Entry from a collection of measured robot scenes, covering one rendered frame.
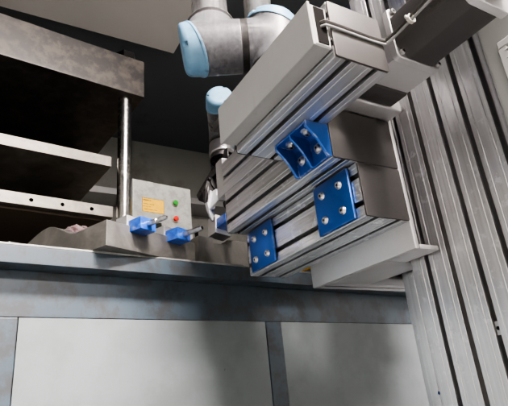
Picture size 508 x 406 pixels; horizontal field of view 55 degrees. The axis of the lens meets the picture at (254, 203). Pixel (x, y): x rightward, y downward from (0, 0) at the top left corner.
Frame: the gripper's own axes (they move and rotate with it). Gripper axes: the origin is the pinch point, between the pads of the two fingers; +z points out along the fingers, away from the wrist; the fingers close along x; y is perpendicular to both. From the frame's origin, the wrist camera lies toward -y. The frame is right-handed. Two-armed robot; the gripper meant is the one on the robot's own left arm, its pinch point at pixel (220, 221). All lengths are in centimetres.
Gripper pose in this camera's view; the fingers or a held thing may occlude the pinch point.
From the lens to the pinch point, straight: 131.3
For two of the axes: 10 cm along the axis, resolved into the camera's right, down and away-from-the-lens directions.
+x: 7.9, 2.7, 5.4
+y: 6.1, -4.4, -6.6
